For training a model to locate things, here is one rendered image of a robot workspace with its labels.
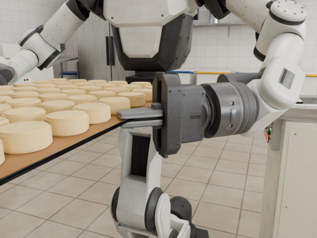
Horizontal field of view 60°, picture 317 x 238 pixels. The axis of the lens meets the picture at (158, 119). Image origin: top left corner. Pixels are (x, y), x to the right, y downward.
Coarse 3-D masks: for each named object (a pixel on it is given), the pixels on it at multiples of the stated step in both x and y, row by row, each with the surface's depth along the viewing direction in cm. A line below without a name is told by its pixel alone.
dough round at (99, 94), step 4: (92, 92) 50; (96, 92) 50; (100, 92) 50; (104, 92) 50; (108, 92) 50; (112, 92) 50; (96, 96) 48; (100, 96) 48; (104, 96) 48; (108, 96) 48; (112, 96) 49
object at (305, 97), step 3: (300, 93) 130; (303, 93) 130; (300, 96) 129; (303, 96) 128; (306, 96) 128; (309, 96) 128; (312, 96) 128; (315, 96) 127; (300, 99) 129; (303, 99) 129; (306, 99) 129; (309, 99) 128; (312, 99) 128; (315, 99) 128; (303, 102) 129; (306, 102) 129; (309, 102) 129; (312, 102) 128; (315, 102) 128
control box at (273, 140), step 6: (276, 120) 110; (282, 120) 109; (270, 126) 118; (276, 126) 110; (264, 132) 134; (270, 132) 116; (276, 132) 111; (270, 138) 116; (276, 138) 111; (270, 144) 116; (276, 144) 112; (276, 150) 112
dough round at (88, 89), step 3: (78, 87) 57; (81, 87) 57; (84, 87) 57; (87, 87) 57; (90, 87) 57; (93, 87) 57; (96, 87) 57; (99, 87) 57; (87, 90) 55; (90, 90) 55; (93, 90) 55; (96, 90) 56; (99, 90) 56; (87, 93) 55
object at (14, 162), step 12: (132, 108) 46; (108, 120) 38; (120, 120) 37; (84, 132) 32; (96, 132) 32; (60, 144) 28; (12, 156) 25; (24, 156) 25; (36, 156) 25; (0, 168) 22; (12, 168) 22
